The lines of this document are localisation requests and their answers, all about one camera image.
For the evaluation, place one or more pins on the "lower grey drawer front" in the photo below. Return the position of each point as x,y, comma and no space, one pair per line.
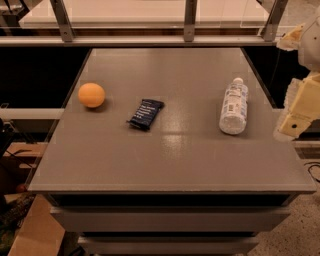
177,246

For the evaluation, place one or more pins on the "dark blue rxbar wrapper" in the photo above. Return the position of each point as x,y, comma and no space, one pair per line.
146,114

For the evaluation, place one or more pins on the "clear plastic water bottle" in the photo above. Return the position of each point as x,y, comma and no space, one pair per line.
233,117

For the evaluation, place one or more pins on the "cardboard box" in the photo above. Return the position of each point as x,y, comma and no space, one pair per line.
40,234

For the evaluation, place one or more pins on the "orange fruit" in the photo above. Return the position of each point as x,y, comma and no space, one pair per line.
91,95

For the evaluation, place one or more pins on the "upper grey drawer front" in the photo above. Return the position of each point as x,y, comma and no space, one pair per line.
169,219

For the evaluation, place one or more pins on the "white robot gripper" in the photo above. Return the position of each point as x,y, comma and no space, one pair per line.
310,46

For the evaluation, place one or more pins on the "metal frame rail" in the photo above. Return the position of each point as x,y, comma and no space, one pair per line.
138,41

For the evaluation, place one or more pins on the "grey drawer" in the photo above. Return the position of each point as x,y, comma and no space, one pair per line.
177,246
169,219

